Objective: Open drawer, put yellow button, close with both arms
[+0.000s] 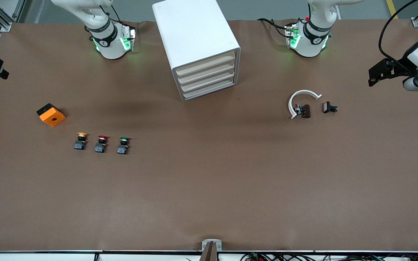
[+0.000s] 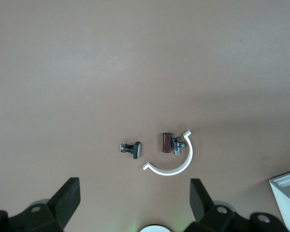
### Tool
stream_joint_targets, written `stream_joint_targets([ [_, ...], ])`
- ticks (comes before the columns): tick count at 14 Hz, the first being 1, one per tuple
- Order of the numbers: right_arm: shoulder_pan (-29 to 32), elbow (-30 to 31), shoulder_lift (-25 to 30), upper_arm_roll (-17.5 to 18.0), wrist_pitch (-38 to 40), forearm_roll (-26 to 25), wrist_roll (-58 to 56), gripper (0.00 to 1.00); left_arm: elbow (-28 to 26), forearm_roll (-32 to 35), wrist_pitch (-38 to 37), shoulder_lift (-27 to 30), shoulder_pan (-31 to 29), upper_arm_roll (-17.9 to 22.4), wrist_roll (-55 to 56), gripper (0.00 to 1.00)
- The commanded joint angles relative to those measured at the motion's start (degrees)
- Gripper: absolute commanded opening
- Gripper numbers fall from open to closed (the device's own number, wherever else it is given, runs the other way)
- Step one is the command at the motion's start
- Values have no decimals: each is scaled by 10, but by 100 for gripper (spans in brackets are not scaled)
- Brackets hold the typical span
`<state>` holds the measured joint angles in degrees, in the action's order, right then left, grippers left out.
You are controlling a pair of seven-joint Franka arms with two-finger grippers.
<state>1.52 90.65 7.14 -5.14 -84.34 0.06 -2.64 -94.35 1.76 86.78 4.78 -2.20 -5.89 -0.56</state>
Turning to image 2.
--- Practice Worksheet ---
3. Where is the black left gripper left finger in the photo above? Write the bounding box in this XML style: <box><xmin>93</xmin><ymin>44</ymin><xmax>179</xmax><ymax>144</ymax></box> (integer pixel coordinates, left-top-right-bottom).
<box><xmin>8</xmin><ymin>177</ymin><xmax>81</xmax><ymax>232</ymax></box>

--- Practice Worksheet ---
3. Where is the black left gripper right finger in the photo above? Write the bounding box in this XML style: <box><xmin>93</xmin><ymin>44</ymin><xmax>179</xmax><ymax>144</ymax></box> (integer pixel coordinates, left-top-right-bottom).
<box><xmin>183</xmin><ymin>178</ymin><xmax>251</xmax><ymax>232</ymax></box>

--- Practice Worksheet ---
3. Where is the white drawer cabinet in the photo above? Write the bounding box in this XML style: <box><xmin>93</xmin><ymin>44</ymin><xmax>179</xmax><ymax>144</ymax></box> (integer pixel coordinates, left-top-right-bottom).
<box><xmin>269</xmin><ymin>169</ymin><xmax>290</xmax><ymax>232</ymax></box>

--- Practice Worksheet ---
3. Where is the white curved pipe clamp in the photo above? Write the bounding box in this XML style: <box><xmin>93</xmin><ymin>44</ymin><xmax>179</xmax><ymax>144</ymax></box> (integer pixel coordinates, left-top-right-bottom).
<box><xmin>142</xmin><ymin>130</ymin><xmax>193</xmax><ymax>176</ymax></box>

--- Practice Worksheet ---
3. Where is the brown cylindrical part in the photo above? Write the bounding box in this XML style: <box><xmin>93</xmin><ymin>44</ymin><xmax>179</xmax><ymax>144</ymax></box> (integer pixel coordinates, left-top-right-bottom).
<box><xmin>160</xmin><ymin>132</ymin><xmax>172</xmax><ymax>154</ymax></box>

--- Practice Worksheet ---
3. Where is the brown table mat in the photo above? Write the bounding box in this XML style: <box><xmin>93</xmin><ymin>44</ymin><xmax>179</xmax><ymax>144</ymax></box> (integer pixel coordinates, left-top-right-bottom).
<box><xmin>0</xmin><ymin>0</ymin><xmax>290</xmax><ymax>232</ymax></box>

